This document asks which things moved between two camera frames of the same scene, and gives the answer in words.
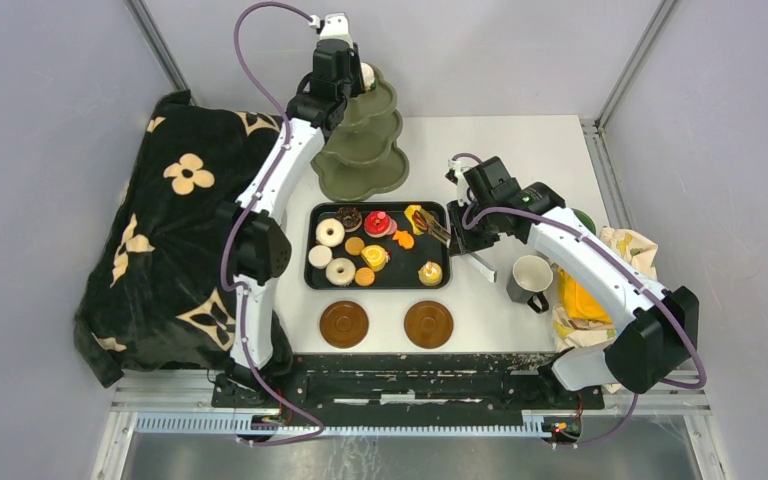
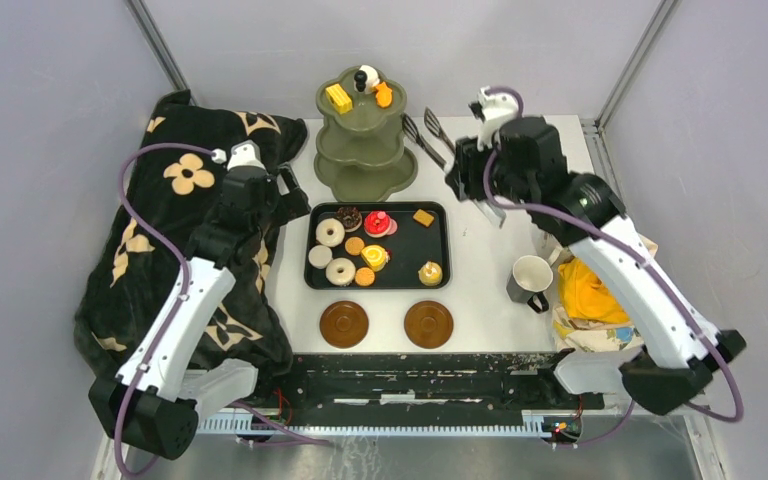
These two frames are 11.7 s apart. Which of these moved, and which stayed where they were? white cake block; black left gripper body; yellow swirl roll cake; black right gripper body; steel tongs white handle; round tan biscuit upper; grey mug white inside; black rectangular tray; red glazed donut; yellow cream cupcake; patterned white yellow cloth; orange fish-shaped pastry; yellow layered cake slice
Moved: yellow layered cake slice; black right gripper body; black left gripper body; steel tongs white handle; orange fish-shaped pastry
Stayed: grey mug white inside; red glazed donut; yellow swirl roll cake; yellow cream cupcake; black rectangular tray; patterned white yellow cloth; white cake block; round tan biscuit upper
